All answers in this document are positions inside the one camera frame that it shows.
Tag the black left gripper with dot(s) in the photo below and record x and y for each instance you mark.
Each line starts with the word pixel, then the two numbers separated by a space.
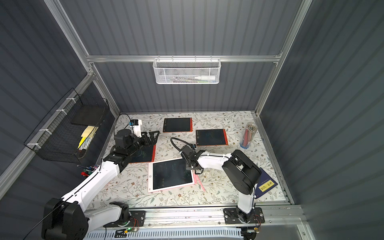
pixel 147 139

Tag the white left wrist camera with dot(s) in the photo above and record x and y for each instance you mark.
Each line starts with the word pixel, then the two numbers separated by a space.
pixel 136 127

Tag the black wire wall basket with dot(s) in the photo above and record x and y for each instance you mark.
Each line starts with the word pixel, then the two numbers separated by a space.
pixel 58 139

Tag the red tablet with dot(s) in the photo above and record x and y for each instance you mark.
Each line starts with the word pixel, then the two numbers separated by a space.
pixel 144 155
pixel 213 137
pixel 177 125

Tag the clear cup of pencils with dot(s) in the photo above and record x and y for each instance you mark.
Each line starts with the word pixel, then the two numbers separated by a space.
pixel 248 136

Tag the pink stylus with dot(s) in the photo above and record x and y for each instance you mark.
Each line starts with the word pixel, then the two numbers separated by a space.
pixel 199 182

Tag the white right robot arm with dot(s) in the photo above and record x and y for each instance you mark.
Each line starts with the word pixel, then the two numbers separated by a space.
pixel 243 173

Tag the pink cup of markers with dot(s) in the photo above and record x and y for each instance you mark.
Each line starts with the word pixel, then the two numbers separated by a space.
pixel 87 171

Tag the white marker in basket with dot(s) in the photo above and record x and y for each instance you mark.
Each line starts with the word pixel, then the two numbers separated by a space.
pixel 206 78

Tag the white wire mesh basket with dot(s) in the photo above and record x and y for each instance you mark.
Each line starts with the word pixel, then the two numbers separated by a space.
pixel 173 72

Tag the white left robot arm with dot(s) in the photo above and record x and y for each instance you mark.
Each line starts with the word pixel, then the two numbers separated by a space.
pixel 68 218

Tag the pink white writing tablet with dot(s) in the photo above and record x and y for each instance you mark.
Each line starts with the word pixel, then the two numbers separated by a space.
pixel 169 174

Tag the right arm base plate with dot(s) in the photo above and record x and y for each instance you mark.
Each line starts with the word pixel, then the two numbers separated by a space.
pixel 236 216

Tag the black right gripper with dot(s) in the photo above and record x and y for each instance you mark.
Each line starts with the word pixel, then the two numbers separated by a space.
pixel 192 160

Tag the dark blue notebook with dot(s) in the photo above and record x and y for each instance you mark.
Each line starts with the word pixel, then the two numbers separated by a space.
pixel 264 185

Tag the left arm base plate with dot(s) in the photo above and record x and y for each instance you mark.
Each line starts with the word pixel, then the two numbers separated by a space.
pixel 135 219

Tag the yellow sticky notes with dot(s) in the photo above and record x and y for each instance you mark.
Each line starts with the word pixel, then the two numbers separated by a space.
pixel 86 137

